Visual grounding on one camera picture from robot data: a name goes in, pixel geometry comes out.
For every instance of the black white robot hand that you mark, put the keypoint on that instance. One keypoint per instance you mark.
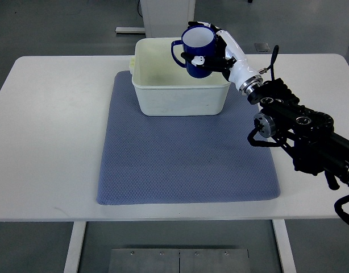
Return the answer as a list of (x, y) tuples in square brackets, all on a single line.
[(228, 58)]

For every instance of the blue mug white inside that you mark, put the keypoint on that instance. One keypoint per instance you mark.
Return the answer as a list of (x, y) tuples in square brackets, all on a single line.
[(198, 41)]

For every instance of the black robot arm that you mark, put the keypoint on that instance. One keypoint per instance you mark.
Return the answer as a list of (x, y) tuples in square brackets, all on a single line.
[(306, 135)]

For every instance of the white plastic box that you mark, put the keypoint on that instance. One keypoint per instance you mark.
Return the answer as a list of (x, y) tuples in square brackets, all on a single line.
[(163, 88)]

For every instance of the small metal floor hatch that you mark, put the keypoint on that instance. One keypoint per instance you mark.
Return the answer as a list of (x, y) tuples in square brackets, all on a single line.
[(262, 47)]

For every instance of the blue textured mat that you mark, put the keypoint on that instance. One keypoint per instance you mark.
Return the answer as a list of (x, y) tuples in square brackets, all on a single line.
[(169, 160)]

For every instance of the white table leg right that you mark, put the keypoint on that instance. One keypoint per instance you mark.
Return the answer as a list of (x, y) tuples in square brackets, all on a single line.
[(283, 246)]

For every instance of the white table leg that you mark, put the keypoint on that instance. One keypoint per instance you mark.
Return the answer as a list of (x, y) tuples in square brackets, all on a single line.
[(283, 246), (75, 247)]

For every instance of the white table leg left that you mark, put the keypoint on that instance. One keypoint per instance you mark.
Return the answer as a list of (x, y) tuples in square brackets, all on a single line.
[(75, 247)]

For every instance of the white cabinet pedestal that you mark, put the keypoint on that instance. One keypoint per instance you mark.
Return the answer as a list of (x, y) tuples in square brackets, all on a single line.
[(162, 19)]

